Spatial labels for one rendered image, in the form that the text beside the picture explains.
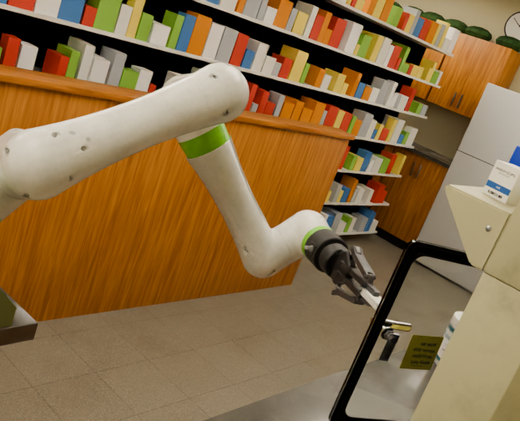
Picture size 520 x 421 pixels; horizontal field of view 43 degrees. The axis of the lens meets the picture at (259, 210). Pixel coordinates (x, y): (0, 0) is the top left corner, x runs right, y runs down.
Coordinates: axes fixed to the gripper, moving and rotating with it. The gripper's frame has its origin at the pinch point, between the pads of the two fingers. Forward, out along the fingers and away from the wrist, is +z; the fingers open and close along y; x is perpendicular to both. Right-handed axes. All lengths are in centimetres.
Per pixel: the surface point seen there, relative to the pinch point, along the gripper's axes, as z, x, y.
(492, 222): 27.8, -8.2, 28.7
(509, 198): 22.3, -1.5, 32.2
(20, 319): -19, -65, -26
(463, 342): 31.5, -6.3, 9.5
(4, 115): -159, -67, -22
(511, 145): -339, 353, 17
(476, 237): 26.6, -8.8, 25.4
